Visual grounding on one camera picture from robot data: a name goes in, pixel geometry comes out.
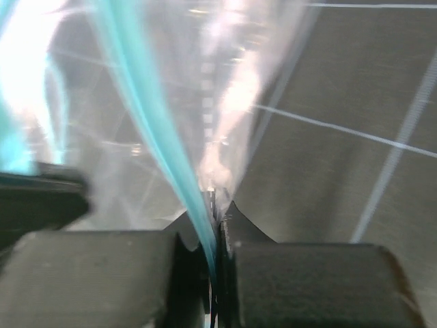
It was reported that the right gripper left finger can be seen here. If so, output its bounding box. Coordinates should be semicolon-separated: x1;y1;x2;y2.
1;215;210;327

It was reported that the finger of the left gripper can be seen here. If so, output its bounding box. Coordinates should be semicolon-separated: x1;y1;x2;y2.
1;163;89;253

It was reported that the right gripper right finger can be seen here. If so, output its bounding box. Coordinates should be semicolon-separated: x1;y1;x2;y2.
217;204;425;327

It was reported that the clear zip bag blue zipper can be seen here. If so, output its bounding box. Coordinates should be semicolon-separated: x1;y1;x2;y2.
1;1;315;327

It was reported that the black gridded mat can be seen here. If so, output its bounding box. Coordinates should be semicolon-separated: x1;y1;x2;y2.
236;1;436;327

